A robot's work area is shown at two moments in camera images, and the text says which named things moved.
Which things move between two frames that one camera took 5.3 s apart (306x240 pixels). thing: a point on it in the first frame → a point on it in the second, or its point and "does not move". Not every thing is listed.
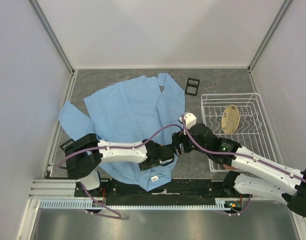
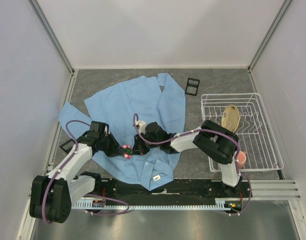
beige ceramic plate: x=230 y=118 does not move
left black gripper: x=143 y=166 → x=116 y=149
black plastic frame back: x=192 y=86 does not move
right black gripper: x=179 y=137 → x=138 y=149
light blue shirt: x=139 y=108 does not move
